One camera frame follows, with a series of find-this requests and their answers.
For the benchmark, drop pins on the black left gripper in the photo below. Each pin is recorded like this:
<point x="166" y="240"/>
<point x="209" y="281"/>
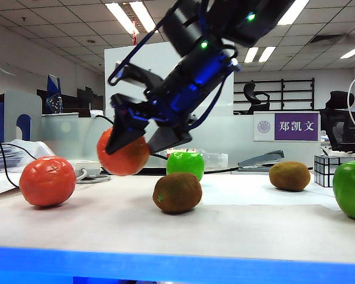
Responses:
<point x="180" y="91"/>

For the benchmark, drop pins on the orange tangerine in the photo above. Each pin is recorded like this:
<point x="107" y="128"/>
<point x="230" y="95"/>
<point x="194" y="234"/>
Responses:
<point x="47" y="180"/>
<point x="127" y="162"/>

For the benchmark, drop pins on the green apple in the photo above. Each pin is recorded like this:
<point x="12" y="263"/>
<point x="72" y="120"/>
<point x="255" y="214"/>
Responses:
<point x="350" y="189"/>
<point x="185" y="165"/>

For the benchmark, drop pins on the brown fuzzy kiwi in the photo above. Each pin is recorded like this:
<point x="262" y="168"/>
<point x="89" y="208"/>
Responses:
<point x="177" y="192"/>
<point x="290" y="176"/>

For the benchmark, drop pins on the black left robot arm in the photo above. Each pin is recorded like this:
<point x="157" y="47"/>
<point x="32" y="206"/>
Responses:
<point x="189" y="26"/>

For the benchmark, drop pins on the white power strip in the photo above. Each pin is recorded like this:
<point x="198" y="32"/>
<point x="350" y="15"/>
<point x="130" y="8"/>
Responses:
<point x="87" y="167"/>

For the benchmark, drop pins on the frosted glass desk partition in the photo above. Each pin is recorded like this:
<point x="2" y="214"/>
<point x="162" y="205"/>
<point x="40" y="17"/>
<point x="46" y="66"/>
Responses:
<point x="225" y="139"/>

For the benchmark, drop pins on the white AOC monitor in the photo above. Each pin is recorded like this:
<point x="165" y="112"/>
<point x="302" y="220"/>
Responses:
<point x="154" y="53"/>

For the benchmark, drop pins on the red hanging ornament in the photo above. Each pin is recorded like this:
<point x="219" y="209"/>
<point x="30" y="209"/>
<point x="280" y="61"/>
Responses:
<point x="135" y="40"/>

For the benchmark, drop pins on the white paper sheet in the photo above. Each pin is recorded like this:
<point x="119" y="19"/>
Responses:
<point x="239" y="192"/>

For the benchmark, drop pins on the blue crystal trophy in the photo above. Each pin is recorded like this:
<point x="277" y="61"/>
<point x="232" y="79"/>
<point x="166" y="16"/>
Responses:
<point x="54" y="88"/>

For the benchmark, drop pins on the grey stapler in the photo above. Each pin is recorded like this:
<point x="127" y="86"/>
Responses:
<point x="260" y="161"/>

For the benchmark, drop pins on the small black office chair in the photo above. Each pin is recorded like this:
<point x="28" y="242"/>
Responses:
<point x="251" y="91"/>

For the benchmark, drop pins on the blue edge strip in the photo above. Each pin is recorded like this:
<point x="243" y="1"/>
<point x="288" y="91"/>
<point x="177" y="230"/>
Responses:
<point x="177" y="266"/>

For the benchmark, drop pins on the white file holder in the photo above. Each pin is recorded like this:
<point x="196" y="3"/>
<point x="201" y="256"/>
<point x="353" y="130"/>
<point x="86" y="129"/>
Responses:
<point x="20" y="103"/>

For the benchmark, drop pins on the white paper stack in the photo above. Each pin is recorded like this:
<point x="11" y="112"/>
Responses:
<point x="14" y="156"/>

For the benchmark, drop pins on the purple and white name plate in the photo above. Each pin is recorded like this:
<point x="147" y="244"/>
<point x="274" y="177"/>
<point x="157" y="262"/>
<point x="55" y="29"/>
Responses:
<point x="296" y="126"/>

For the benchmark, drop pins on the black shelf rack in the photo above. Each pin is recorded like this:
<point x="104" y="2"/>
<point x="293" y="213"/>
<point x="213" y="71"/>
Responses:
<point x="313" y="94"/>

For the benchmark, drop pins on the silver mirror puzzle cube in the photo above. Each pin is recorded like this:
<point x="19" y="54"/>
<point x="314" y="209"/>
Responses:
<point x="328" y="171"/>

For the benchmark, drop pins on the large black office chair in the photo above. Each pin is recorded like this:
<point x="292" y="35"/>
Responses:
<point x="340" y="124"/>

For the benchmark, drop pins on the ceiling air vent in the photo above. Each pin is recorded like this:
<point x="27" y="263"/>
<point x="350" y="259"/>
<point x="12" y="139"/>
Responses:
<point x="327" y="39"/>

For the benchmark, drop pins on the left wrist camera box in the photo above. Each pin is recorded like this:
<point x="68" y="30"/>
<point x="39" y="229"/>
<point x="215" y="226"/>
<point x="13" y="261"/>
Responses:
<point x="142" y="77"/>

